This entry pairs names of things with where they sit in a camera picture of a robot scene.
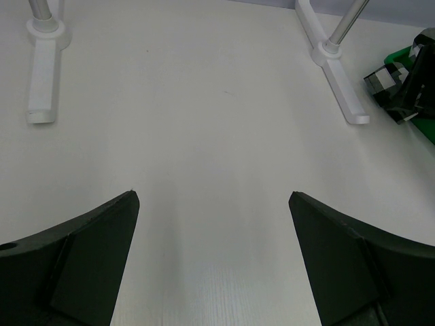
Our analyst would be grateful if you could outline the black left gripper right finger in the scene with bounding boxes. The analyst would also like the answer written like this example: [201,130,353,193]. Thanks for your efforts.
[289,192,434,325]

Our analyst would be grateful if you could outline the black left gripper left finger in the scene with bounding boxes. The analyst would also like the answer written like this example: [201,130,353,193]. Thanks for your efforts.
[1,190,140,325]

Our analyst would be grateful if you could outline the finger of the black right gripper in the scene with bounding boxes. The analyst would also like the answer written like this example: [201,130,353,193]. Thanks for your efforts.
[387,43,435,120]

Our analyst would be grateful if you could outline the black white checked shirt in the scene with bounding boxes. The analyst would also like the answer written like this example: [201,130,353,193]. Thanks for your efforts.
[364,28,434,124]

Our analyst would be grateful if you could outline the green plastic tray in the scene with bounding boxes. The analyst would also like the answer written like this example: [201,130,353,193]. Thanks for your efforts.
[383,46,435,146]

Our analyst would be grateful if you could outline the silver white clothes rack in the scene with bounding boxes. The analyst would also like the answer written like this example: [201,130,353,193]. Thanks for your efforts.
[26,1,370,125]

